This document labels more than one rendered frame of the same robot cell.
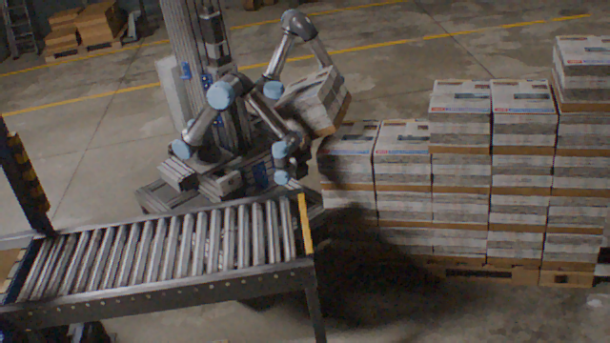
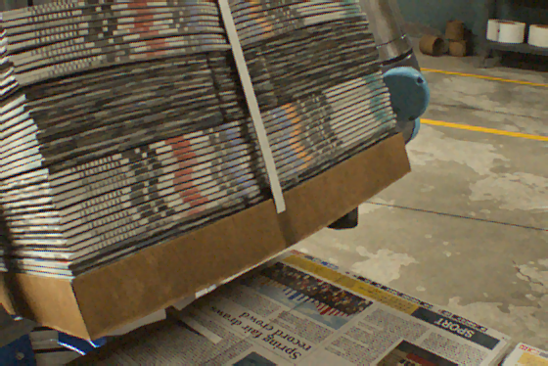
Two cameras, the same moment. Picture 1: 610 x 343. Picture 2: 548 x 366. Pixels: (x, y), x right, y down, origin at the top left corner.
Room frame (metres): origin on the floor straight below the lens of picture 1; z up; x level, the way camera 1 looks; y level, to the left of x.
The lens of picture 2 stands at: (2.18, -0.41, 1.17)
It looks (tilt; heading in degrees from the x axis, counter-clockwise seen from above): 23 degrees down; 22
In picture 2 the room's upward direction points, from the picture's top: straight up
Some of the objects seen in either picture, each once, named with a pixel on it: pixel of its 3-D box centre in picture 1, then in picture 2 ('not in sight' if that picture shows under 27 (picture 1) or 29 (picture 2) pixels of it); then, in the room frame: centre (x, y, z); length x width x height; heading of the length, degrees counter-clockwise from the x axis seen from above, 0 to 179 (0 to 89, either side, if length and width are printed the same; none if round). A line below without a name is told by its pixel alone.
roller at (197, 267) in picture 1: (199, 245); not in sight; (1.90, 0.51, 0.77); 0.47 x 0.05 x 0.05; 0
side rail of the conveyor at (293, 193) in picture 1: (167, 224); not in sight; (2.15, 0.70, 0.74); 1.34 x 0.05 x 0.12; 90
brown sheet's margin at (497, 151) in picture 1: (519, 131); not in sight; (2.24, -1.08, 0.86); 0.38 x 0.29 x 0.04; 160
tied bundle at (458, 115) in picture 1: (460, 115); not in sight; (2.35, -0.81, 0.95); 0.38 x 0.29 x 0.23; 159
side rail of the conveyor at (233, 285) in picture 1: (152, 297); not in sight; (1.64, 0.70, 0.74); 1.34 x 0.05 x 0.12; 90
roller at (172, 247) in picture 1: (171, 250); not in sight; (1.89, 0.64, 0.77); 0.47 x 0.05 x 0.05; 0
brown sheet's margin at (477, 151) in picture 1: (459, 131); not in sight; (2.35, -0.80, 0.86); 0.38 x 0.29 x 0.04; 159
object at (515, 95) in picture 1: (521, 94); not in sight; (2.23, -1.07, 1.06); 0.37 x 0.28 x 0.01; 160
